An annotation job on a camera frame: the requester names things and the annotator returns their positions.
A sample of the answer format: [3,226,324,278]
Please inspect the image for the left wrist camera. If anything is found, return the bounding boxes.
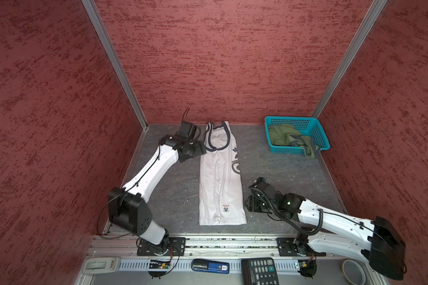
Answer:
[177,121,201,142]

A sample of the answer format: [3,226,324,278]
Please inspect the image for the white perforated cable strip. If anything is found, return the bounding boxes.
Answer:
[119,258,300,274]

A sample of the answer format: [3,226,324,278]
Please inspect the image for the teal plastic basket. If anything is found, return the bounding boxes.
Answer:
[264,116,331,155]

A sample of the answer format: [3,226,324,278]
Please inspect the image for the black calculator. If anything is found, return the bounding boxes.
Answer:
[241,258,279,285]

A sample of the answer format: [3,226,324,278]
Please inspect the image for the left small circuit board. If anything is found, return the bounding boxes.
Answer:
[149,260,172,271]

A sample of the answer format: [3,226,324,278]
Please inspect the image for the grey tape roll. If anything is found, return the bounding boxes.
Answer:
[340,260,367,285]

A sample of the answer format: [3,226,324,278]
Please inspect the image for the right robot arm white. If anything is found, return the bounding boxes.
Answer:
[244,188,407,281]

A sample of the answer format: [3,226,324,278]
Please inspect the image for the aluminium corner post left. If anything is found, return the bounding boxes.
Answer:
[82,0,148,131]

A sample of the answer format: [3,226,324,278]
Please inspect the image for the blue black stapler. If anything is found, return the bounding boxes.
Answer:
[191,259,230,274]

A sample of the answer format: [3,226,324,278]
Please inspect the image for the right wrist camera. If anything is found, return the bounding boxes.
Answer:
[248,177,271,193]

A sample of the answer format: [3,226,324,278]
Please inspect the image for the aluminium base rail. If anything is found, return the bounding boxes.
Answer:
[87,233,367,262]

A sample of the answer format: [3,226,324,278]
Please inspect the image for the green grey tank top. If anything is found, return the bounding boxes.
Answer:
[267,124,321,159]

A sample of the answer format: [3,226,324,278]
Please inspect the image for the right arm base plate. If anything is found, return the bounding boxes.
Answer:
[276,237,326,257]

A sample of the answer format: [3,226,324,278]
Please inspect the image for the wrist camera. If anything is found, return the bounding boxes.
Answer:
[177,121,201,142]
[248,177,271,193]

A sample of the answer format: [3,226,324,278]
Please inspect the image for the small circuit board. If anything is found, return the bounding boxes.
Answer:
[149,260,172,271]
[298,260,317,279]

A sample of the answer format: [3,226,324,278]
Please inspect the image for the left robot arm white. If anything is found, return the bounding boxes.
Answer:
[108,135,206,255]

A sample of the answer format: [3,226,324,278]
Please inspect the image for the white plastic box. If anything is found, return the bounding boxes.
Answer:
[82,257,121,275]

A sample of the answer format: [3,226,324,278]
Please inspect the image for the white tank top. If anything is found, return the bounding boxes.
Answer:
[199,121,247,226]

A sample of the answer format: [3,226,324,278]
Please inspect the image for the aluminium corner post right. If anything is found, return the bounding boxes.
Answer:
[311,0,388,118]

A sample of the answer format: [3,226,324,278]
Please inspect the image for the aluminium corner post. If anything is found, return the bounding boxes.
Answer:
[311,0,388,118]
[82,0,148,131]

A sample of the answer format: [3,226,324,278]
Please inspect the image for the right small circuit board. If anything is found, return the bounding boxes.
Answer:
[298,260,317,279]

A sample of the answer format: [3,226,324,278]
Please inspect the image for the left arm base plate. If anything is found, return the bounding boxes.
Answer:
[137,237,186,257]

